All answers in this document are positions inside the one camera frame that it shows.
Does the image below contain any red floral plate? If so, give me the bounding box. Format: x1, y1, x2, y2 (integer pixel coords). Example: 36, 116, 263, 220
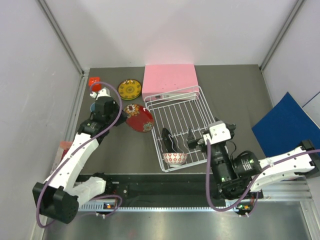
124, 103, 155, 133

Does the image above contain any yellow patterned plate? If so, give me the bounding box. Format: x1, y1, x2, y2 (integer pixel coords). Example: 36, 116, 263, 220
117, 79, 142, 101

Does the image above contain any light blue plastic cup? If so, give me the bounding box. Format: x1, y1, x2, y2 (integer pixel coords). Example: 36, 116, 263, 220
90, 103, 95, 112

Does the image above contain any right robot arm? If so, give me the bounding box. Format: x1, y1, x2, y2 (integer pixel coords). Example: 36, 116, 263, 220
187, 120, 320, 200

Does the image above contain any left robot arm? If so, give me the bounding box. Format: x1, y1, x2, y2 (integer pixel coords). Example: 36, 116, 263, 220
32, 83, 127, 228

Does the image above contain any red white patterned bowl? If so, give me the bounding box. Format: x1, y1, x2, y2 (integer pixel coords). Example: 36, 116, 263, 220
162, 152, 188, 168

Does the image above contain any blue folder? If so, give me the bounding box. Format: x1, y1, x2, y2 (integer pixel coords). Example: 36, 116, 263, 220
252, 92, 320, 157

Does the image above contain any pink binder box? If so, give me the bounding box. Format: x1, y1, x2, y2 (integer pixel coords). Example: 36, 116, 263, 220
142, 64, 199, 101

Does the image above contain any red cube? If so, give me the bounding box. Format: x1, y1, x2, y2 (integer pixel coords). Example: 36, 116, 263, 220
88, 76, 102, 92

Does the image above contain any white wire dish rack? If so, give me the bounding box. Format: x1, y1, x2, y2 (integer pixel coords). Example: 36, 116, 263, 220
143, 85, 215, 173

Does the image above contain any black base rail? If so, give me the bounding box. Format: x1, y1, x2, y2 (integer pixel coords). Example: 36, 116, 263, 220
93, 172, 255, 201

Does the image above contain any grey cable duct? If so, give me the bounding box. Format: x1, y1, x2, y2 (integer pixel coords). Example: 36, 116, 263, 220
74, 201, 253, 213

